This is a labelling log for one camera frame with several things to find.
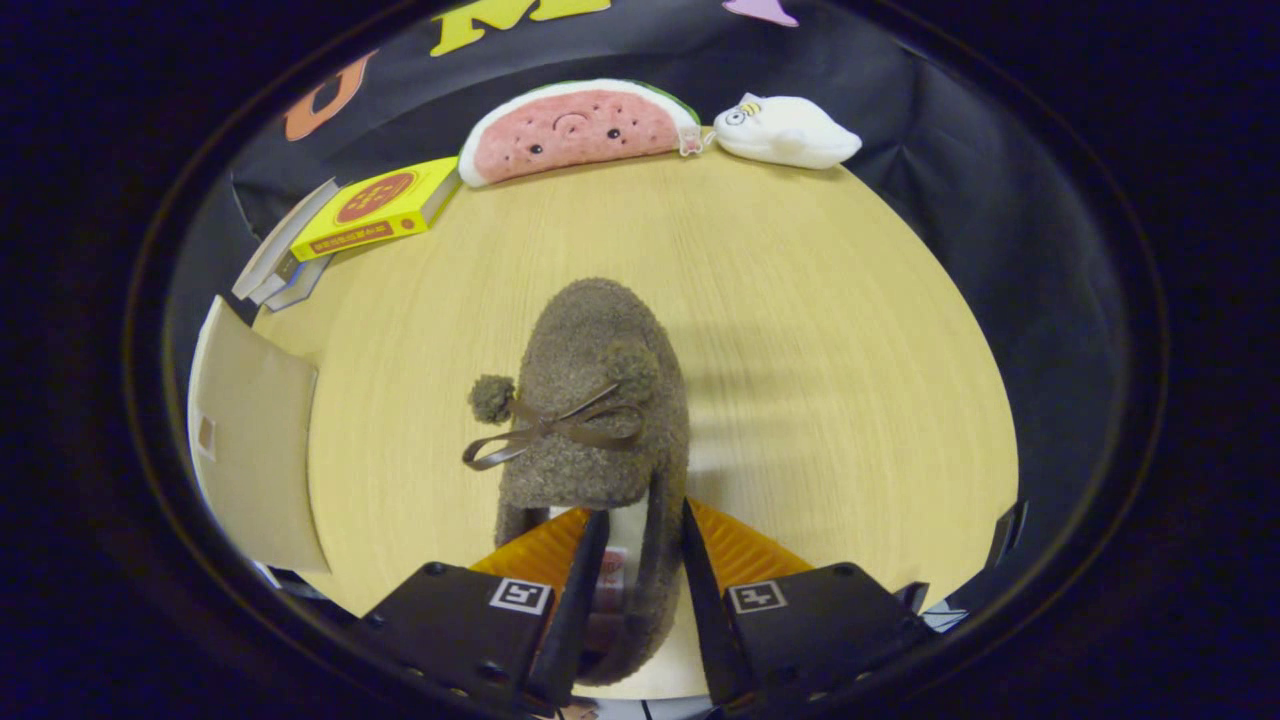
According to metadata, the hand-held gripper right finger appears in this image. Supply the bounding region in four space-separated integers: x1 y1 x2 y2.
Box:
682 498 936 706

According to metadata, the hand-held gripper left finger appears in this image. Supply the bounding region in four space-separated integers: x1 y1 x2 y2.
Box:
360 508 611 716

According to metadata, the brown fuzzy shoe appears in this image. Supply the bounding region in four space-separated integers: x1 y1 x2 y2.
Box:
462 278 691 687

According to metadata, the beige fabric storage box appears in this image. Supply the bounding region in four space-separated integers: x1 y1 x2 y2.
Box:
188 295 331 574

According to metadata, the blue book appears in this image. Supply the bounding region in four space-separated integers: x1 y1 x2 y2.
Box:
265 255 331 313

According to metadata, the grey white book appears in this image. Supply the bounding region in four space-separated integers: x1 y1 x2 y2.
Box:
250 250 301 306

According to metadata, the yellow book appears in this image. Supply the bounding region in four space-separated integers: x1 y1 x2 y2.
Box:
290 156 463 263

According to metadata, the beige book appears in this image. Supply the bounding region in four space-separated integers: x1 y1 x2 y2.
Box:
232 178 341 301

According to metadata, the white plush toy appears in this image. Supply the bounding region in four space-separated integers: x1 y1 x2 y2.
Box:
712 93 863 170

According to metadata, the watermelon slice plush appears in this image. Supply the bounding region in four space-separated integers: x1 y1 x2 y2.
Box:
458 79 703 189

